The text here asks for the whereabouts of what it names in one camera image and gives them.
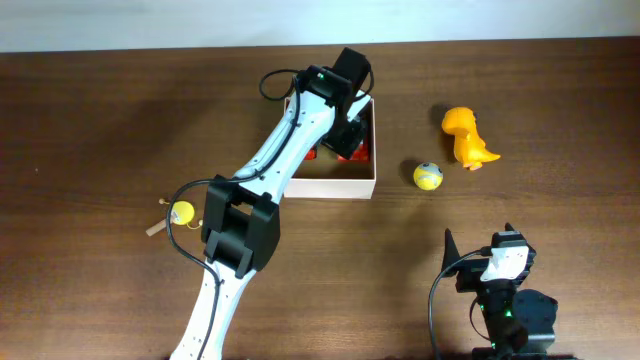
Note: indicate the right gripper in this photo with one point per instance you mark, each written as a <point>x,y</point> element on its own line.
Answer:
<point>471,271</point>

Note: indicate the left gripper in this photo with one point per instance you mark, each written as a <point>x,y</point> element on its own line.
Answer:
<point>353,137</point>

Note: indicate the red toy fire truck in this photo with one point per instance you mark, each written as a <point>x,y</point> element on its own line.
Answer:
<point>361,154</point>

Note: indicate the small red toy car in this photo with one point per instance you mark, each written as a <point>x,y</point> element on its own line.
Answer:
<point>311,154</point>

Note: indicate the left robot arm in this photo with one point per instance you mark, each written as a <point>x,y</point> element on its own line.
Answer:
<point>241,222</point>

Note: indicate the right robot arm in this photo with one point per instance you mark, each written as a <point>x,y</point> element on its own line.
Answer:
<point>519,322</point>

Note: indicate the white cardboard box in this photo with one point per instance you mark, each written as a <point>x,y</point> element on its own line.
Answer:
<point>327,178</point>

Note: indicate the yellow grey ball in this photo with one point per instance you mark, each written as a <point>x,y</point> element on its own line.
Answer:
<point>428,176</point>

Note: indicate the orange toy dinosaur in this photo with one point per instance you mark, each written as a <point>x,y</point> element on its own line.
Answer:
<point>469,148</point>

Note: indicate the yellow wooden rattle drum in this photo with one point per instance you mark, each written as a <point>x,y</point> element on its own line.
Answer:
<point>182,213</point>

